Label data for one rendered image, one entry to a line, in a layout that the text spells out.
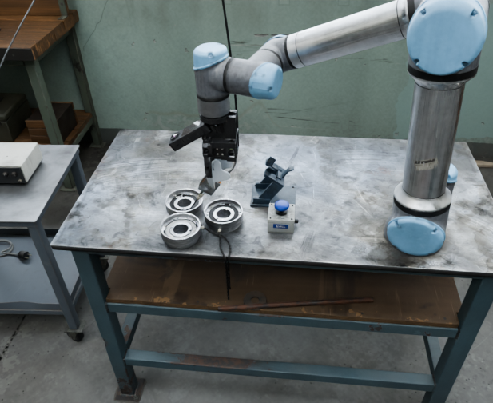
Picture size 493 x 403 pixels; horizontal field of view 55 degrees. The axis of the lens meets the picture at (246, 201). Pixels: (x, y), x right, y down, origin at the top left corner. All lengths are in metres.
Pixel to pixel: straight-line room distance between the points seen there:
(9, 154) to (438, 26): 1.47
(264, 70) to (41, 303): 1.33
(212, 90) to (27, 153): 0.95
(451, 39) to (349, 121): 2.15
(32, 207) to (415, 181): 1.21
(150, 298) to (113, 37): 1.82
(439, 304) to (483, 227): 0.27
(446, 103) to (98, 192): 1.00
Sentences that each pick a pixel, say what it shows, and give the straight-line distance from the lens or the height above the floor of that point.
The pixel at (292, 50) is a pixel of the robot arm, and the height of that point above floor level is 1.27.
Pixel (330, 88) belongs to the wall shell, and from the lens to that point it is 2.86.
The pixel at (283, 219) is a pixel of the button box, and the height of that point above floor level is 0.84.
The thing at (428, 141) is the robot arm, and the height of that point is 1.19.
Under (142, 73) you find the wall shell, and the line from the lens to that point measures 2.97.
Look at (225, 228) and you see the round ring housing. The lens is 1.25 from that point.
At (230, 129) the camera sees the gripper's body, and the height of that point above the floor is 1.10.
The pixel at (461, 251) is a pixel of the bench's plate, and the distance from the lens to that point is 1.32.
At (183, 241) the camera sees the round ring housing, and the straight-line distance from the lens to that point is 1.22.
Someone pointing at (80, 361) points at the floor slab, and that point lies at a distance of 2.09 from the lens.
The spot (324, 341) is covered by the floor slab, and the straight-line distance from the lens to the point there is 2.04.
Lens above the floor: 1.67
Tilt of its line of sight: 39 degrees down
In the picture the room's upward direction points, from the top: 2 degrees counter-clockwise
